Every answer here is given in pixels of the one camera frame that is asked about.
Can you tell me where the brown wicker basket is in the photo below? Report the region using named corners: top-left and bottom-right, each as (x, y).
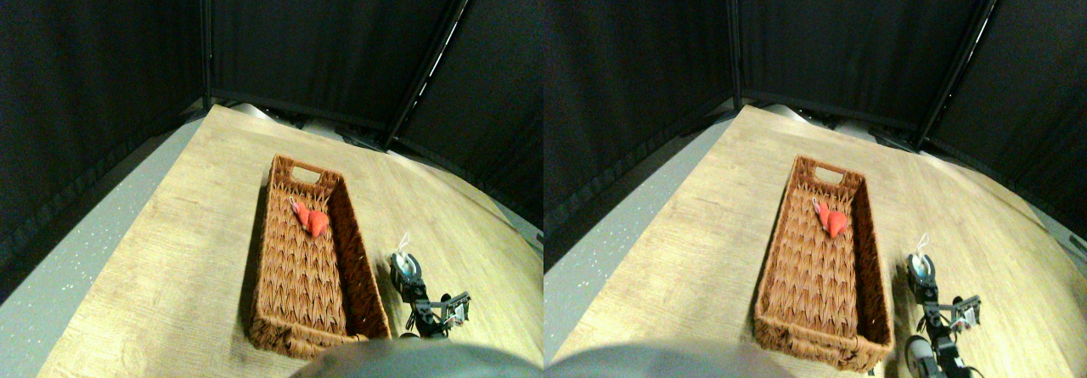
top-left (753, 155), bottom-right (894, 373)
top-left (247, 155), bottom-right (392, 360)

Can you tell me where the grey curtain stand foot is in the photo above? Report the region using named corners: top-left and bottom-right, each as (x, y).
top-left (301, 119), bottom-right (387, 152)

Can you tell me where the black curtain stand pole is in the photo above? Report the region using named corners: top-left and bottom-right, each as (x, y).
top-left (382, 0), bottom-right (489, 151)
top-left (200, 0), bottom-right (214, 114)
top-left (913, 0), bottom-right (1016, 151)
top-left (728, 0), bottom-right (745, 114)

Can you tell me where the black bracket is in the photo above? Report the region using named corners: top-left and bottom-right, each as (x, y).
top-left (949, 294), bottom-right (983, 332)
top-left (436, 291), bottom-right (472, 328)

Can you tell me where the orange plush toy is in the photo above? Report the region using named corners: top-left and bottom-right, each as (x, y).
top-left (290, 200), bottom-right (330, 240)
top-left (811, 198), bottom-right (848, 240)

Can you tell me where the pale blue white plush toy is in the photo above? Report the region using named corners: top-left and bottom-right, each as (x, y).
top-left (911, 234), bottom-right (934, 284)
top-left (396, 232), bottom-right (419, 282)

